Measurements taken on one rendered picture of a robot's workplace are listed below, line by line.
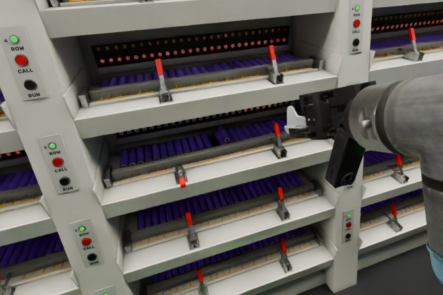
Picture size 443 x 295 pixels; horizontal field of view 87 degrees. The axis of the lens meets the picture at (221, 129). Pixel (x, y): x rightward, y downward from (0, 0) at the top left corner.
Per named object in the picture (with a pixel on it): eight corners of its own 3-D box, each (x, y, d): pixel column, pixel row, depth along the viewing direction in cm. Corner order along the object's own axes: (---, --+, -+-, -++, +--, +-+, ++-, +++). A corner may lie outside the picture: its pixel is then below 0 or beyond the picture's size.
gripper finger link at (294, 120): (283, 107, 52) (312, 102, 44) (287, 132, 53) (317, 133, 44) (271, 108, 51) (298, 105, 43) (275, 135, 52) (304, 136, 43)
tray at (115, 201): (333, 160, 66) (341, 132, 61) (107, 218, 53) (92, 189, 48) (295, 125, 82) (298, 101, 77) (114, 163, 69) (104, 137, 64)
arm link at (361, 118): (438, 145, 29) (376, 162, 27) (399, 142, 34) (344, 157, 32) (429, 74, 28) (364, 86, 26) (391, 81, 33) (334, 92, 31)
